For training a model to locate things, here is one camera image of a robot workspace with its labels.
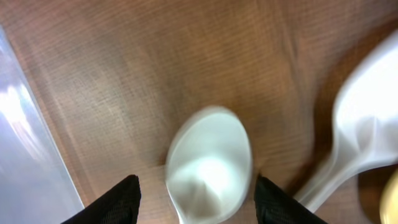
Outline right clear plastic container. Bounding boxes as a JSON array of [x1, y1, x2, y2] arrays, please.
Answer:
[[1, 31, 84, 223]]

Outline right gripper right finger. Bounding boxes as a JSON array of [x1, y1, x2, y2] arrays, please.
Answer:
[[254, 174, 326, 224]]

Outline yellow plastic spoon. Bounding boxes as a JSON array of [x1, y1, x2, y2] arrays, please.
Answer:
[[380, 170, 398, 224]]

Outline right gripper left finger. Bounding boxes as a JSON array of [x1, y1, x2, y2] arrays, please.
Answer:
[[62, 175, 141, 224]]

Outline white plastic spoon long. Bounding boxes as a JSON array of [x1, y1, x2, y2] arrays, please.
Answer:
[[295, 32, 397, 212]]

